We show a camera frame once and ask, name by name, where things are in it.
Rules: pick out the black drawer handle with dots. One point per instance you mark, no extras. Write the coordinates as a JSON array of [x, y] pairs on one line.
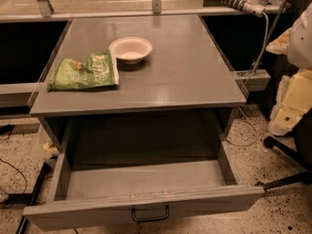
[[150, 215]]

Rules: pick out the white paper bowl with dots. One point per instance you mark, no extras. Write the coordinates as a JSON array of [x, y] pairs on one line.
[[131, 50]]

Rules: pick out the aluminium frame rail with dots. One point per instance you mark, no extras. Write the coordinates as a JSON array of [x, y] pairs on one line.
[[206, 11]]

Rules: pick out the grey top drawer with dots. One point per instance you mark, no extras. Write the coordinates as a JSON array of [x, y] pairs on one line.
[[108, 169]]

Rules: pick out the grey cabinet desk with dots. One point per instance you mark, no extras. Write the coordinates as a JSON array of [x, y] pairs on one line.
[[184, 77]]

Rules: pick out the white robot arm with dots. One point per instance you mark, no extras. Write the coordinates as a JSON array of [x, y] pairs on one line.
[[294, 96]]

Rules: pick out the black chair base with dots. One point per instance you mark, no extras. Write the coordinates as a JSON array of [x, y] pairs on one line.
[[292, 157]]

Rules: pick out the white power strip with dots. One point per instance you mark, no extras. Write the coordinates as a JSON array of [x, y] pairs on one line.
[[252, 7]]

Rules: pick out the green chip bag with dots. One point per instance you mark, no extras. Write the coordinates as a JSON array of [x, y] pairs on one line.
[[99, 70]]

